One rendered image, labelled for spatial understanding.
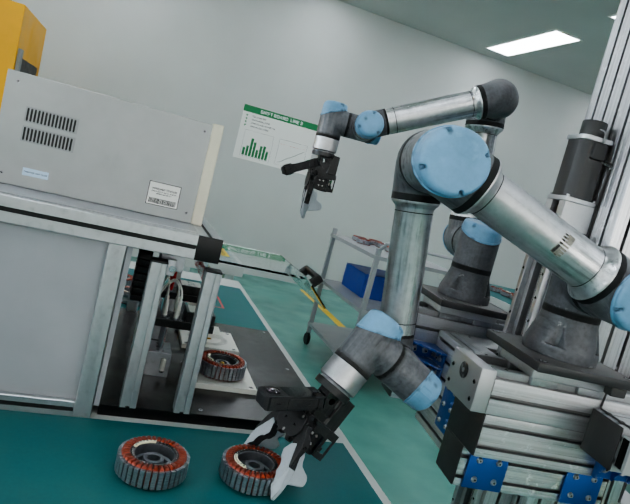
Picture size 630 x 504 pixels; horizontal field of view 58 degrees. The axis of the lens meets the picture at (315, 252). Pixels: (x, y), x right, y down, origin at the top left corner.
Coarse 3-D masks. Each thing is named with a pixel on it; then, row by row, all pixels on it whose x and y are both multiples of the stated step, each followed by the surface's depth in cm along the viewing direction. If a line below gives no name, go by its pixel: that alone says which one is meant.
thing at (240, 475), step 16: (240, 448) 99; (256, 448) 100; (224, 464) 93; (240, 464) 93; (256, 464) 97; (272, 464) 97; (224, 480) 93; (240, 480) 91; (256, 480) 91; (272, 480) 92
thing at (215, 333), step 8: (160, 312) 126; (168, 312) 128; (184, 312) 128; (192, 312) 124; (160, 320) 122; (168, 320) 122; (184, 320) 125; (192, 320) 124; (160, 328) 128; (176, 328) 123; (184, 328) 124; (216, 328) 131; (160, 336) 126; (208, 336) 126; (216, 336) 127; (160, 344) 124
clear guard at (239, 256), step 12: (228, 252) 124; (240, 252) 128; (252, 252) 133; (264, 252) 138; (240, 264) 114; (252, 264) 117; (264, 264) 121; (276, 264) 125; (288, 264) 129; (300, 276) 118; (312, 288) 119
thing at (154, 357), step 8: (152, 344) 127; (168, 344) 129; (152, 352) 123; (160, 352) 123; (168, 352) 124; (152, 360) 123; (160, 360) 123; (168, 360) 124; (152, 368) 123; (168, 368) 124; (160, 376) 124
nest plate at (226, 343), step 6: (180, 330) 155; (186, 330) 156; (180, 336) 150; (186, 336) 151; (222, 336) 159; (228, 336) 160; (180, 342) 148; (186, 342) 146; (210, 342) 151; (216, 342) 153; (222, 342) 154; (228, 342) 155; (234, 342) 157; (210, 348) 147; (216, 348) 148; (222, 348) 149; (228, 348) 150; (234, 348) 152; (234, 354) 150
